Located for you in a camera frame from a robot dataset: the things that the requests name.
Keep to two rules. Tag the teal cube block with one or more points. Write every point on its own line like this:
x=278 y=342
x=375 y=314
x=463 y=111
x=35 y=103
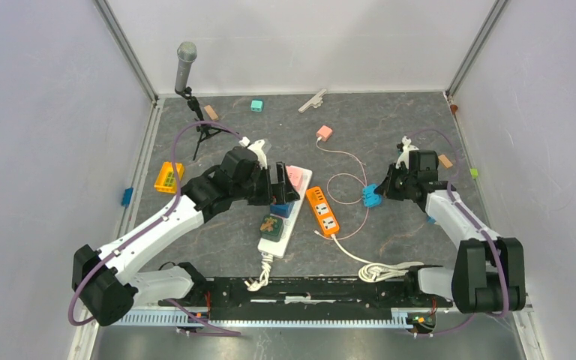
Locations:
x=256 y=106

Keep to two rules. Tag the small pink charger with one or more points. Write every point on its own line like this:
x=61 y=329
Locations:
x=324 y=133

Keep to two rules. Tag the pink cube socket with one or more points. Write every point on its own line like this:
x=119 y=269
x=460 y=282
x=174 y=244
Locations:
x=295 y=176

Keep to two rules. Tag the orange power strip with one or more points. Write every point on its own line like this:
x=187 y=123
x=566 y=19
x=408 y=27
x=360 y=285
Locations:
x=322 y=211

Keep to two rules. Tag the grey microphone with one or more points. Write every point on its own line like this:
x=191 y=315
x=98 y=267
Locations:
x=187 y=54

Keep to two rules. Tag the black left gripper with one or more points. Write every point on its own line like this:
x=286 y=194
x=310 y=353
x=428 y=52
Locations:
x=287 y=192

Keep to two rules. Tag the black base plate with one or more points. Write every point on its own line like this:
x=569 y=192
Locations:
x=307 y=298

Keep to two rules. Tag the tan wooden block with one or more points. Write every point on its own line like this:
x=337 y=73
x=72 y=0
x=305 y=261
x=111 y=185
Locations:
x=211 y=113

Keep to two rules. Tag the black tripod mic stand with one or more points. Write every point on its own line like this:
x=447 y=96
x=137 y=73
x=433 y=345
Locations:
x=206 y=129

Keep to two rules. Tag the tan block right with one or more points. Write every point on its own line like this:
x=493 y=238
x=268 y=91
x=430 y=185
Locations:
x=445 y=161

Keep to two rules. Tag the blue clip on rail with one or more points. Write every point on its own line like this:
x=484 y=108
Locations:
x=127 y=196

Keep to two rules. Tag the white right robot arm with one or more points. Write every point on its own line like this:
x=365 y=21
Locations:
x=488 y=275

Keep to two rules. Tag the white multicolour power strip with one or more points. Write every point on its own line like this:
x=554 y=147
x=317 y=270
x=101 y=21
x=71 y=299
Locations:
x=278 y=248

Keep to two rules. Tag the light blue adapter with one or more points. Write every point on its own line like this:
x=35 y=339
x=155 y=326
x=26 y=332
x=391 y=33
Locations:
x=369 y=197

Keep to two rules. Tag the white plastic bracket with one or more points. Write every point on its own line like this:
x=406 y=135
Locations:
x=314 y=102

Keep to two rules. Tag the blue cube socket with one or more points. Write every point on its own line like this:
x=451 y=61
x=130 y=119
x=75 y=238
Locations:
x=282 y=210

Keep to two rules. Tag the dark green socket cube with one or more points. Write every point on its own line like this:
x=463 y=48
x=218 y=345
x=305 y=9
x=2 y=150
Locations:
x=271 y=228

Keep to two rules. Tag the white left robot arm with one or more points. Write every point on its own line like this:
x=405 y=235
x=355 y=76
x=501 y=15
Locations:
x=108 y=283

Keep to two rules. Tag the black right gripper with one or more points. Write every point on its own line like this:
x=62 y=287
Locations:
x=386 y=188

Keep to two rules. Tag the yellow toy crate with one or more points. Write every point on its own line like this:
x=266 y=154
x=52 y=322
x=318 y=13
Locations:
x=166 y=180

